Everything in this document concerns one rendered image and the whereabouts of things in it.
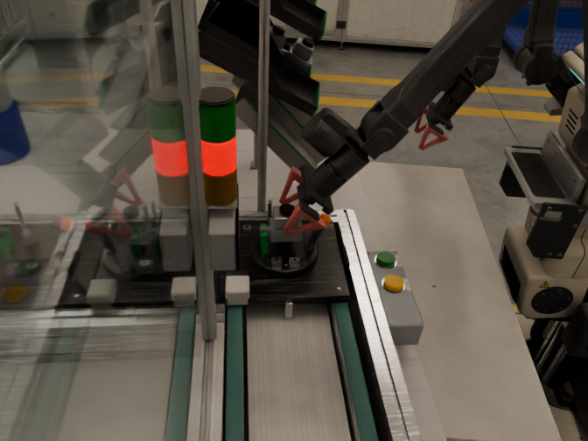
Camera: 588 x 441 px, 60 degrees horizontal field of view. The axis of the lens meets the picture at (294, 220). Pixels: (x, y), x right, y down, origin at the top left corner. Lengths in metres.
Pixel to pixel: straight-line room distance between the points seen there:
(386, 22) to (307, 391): 4.37
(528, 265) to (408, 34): 3.84
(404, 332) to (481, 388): 0.18
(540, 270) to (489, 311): 0.29
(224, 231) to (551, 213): 0.81
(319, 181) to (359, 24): 4.14
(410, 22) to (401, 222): 3.80
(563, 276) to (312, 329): 0.72
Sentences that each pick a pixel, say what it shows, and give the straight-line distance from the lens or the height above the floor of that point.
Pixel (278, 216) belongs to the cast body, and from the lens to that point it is 0.98.
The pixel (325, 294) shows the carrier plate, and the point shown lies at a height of 0.97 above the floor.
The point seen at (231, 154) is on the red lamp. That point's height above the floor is 1.34.
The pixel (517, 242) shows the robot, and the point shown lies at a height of 0.80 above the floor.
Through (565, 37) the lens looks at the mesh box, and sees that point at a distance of 5.26.
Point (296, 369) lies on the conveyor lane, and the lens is 0.95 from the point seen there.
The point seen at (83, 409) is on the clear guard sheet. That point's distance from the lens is 0.22.
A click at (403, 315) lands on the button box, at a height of 0.96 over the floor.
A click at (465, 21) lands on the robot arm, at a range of 0.91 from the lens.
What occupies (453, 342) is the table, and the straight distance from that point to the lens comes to 1.13.
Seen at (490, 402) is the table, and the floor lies 0.86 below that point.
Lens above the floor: 1.69
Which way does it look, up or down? 38 degrees down
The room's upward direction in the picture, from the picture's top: 4 degrees clockwise
